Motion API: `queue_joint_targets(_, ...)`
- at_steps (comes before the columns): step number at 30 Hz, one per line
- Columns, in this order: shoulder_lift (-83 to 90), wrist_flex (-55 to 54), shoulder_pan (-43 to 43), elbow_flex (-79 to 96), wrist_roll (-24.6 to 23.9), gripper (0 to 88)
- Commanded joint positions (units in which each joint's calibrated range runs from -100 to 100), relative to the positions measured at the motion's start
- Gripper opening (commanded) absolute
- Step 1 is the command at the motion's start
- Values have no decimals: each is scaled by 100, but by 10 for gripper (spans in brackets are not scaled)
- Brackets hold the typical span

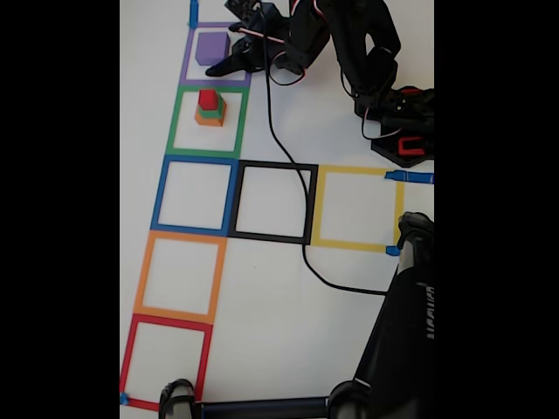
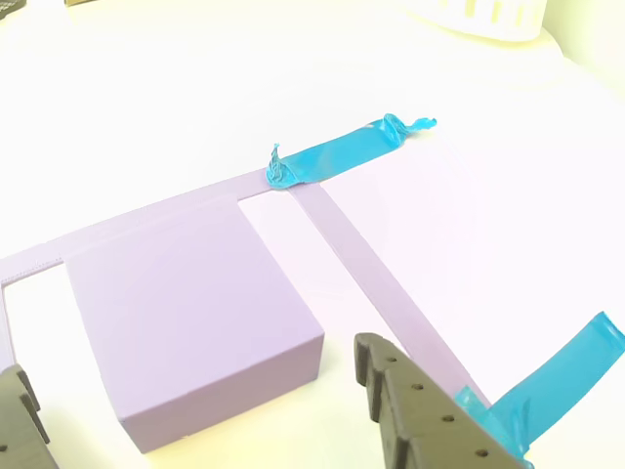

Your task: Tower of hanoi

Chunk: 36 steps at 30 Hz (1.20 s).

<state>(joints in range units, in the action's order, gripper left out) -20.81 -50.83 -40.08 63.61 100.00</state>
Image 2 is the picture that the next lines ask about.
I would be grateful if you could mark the large purple square block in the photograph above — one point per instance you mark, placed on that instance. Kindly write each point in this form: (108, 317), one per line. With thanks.
(185, 303)

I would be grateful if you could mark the white plastic basket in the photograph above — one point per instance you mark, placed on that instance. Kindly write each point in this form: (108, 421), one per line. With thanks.
(488, 17)

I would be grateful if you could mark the blue tape strip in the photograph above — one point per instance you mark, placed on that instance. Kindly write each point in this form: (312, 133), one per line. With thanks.
(493, 425)
(337, 156)
(561, 376)

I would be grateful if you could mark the purple square frame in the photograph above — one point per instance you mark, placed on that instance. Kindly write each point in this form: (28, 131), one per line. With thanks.
(371, 273)

